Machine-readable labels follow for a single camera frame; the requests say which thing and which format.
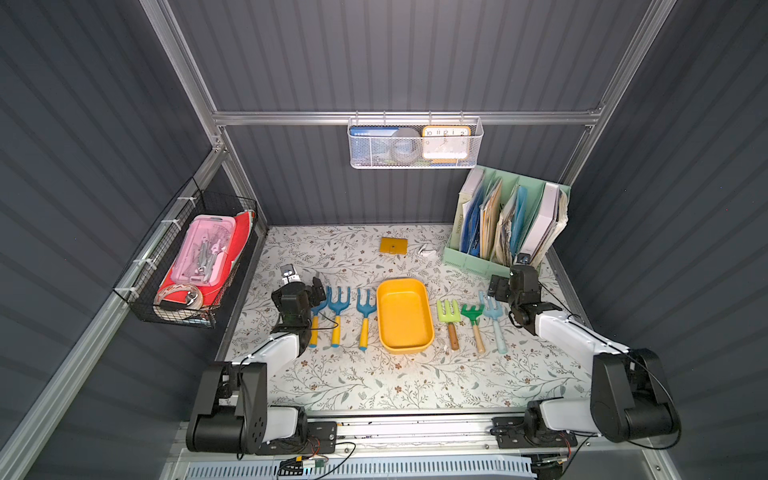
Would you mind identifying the light blue hand rake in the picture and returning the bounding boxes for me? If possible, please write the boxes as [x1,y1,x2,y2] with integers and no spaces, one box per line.
[478,291,508,355]

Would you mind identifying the blue rake yellow handle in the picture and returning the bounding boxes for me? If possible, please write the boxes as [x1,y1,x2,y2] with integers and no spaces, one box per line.
[308,299,328,348]
[327,287,351,348]

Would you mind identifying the dark green hand rake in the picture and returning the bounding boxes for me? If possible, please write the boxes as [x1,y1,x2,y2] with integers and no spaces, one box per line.
[460,304,486,354]

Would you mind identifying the blue fork yellow handle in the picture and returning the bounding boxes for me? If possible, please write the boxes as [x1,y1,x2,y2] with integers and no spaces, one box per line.
[356,289,377,351]

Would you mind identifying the light green hand rake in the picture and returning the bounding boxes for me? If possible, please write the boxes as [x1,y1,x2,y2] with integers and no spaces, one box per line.
[436,299,461,351]

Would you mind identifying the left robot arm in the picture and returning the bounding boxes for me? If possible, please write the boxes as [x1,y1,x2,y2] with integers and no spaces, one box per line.
[186,264,326,456]

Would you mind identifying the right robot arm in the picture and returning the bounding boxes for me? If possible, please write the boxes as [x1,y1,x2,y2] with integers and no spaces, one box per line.
[487,265,682,444]

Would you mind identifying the yellow storage box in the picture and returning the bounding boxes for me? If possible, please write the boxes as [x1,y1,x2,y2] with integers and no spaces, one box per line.
[376,278,435,355]

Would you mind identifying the blue box in basket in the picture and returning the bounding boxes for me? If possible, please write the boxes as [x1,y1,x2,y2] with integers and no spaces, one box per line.
[348,126,397,167]

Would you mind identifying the green file organizer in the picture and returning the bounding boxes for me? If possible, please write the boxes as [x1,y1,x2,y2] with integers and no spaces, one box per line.
[442,164,572,283]

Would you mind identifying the white binder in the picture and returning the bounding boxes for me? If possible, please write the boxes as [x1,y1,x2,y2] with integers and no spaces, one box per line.
[513,176,570,269]

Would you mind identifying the blue folder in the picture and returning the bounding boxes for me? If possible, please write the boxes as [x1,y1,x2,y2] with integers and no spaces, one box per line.
[508,185,528,264]

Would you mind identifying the clear tape roll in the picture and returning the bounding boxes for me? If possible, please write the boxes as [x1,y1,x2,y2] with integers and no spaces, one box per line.
[164,284,204,309]

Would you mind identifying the pink tool case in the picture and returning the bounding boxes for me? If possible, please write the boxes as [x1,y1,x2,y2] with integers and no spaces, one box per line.
[171,215,236,287]

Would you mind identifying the yellow wallet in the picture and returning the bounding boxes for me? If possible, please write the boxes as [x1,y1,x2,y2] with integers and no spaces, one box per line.
[379,237,408,255]

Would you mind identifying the yellow alarm clock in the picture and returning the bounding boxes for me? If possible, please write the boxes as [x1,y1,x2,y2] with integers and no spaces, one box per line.
[422,125,472,162]

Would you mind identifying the grey tape roll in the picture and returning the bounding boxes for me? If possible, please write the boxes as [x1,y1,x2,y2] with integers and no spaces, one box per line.
[390,127,422,165]

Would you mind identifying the black wire side basket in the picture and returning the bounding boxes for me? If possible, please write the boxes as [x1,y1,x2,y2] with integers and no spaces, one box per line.
[114,182,259,329]

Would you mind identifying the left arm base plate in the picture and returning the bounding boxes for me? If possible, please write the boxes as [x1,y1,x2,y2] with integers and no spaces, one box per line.
[256,421,338,456]

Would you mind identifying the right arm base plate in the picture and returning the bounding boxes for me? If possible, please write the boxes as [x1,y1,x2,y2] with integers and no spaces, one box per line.
[489,416,578,449]

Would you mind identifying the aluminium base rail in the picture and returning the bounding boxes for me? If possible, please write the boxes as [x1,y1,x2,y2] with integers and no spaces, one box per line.
[158,410,682,480]

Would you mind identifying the white wire hanging basket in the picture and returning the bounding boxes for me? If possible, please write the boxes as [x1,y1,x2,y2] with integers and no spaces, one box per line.
[347,115,485,170]

